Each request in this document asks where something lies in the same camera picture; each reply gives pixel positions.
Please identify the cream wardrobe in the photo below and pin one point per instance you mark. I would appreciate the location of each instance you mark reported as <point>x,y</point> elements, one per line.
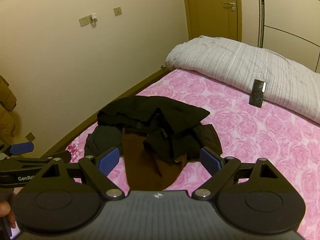
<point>287,12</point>

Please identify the white wall plug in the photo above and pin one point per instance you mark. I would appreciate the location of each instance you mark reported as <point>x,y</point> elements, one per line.
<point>93,18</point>

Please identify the person's left hand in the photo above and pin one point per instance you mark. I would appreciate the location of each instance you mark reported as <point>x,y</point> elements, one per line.
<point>4,208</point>

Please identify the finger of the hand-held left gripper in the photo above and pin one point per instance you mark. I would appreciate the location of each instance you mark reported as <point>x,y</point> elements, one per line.
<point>25,163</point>
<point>21,148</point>

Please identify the black smartphone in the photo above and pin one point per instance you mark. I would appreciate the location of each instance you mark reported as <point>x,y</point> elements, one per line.
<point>257,93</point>

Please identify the white striped duvet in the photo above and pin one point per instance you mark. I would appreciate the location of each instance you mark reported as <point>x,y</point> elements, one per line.
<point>237,60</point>

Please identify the brown wooden door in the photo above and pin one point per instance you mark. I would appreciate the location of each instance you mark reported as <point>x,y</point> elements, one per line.
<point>210,10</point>

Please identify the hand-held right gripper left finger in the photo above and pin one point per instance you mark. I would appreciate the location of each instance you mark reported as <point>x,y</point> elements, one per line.
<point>108,161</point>

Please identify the wooden bed frame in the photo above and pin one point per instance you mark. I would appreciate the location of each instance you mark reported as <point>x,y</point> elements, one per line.
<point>58,147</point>

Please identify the brown padded jacket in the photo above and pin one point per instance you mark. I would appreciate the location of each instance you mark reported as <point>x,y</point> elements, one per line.
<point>6,100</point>

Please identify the pink floral blanket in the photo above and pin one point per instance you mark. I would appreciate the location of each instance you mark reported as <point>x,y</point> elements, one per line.
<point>250,142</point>

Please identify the wall socket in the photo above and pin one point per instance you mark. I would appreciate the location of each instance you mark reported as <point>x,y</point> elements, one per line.
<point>83,21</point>
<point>117,11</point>

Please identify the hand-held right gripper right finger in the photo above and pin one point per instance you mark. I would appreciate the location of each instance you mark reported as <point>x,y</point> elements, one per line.
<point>211,160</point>

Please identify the brown garment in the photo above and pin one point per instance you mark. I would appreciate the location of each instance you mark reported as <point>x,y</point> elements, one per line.
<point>142,170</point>

